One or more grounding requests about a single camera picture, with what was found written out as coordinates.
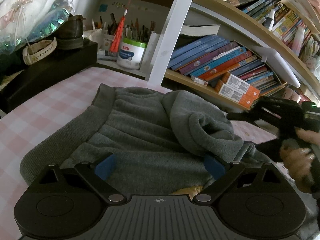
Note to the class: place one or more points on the pink checkered table mat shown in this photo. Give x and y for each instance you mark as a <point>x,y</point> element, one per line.
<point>33,121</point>

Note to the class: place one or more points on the orange white medicine box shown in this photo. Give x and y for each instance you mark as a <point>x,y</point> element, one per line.
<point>243,99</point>
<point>240,85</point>

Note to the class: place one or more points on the row of leaning books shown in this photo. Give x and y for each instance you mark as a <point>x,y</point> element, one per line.
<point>212,56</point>

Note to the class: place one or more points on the person's right hand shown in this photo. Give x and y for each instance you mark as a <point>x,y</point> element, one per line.
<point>298,161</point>

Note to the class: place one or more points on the white wooden bookshelf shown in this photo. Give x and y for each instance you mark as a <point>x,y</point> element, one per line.
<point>233,24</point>

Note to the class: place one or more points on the upper orange white medicine box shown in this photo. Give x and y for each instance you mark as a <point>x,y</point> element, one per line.
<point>240,85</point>

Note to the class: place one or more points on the red tassel ornament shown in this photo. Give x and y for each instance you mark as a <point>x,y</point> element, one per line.
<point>118,33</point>

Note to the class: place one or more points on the black box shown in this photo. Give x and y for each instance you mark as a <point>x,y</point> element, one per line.
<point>58,66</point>

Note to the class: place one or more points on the grey sweatshirt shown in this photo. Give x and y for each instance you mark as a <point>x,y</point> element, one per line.
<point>159,141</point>

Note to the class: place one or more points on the white wrist watch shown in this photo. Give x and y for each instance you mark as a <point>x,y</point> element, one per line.
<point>38,51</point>

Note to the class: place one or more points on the lower orange white medicine box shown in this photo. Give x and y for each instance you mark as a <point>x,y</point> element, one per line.
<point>243,99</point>

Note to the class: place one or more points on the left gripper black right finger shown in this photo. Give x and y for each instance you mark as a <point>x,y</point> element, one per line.
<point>224,175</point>

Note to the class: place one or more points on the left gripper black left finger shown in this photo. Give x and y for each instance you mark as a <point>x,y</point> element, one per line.
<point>96,174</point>

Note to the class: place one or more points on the pink plush in plastic bag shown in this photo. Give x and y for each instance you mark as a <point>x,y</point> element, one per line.
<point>28,21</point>

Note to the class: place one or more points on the white green-lid jar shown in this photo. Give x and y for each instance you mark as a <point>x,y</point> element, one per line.
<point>130,54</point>

